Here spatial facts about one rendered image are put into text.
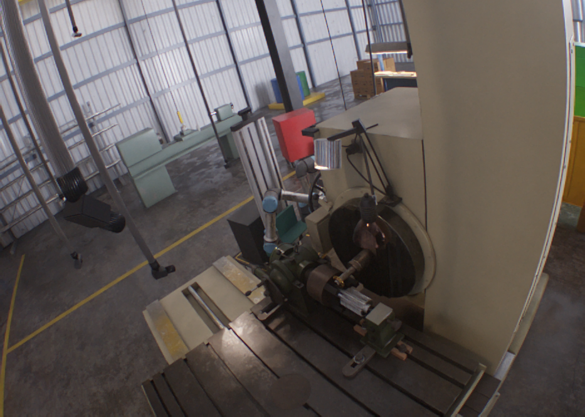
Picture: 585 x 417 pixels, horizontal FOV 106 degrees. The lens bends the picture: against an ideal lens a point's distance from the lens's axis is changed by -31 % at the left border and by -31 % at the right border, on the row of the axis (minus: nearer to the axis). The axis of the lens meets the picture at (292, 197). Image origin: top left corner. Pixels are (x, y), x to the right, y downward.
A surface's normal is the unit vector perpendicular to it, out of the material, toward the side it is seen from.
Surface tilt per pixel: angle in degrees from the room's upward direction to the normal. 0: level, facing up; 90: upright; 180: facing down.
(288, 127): 90
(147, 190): 90
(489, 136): 90
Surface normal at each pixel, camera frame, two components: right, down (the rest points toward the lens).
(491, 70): -0.74, 0.48
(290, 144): 0.35, 0.38
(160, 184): 0.62, 0.24
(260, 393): -0.25, -0.84
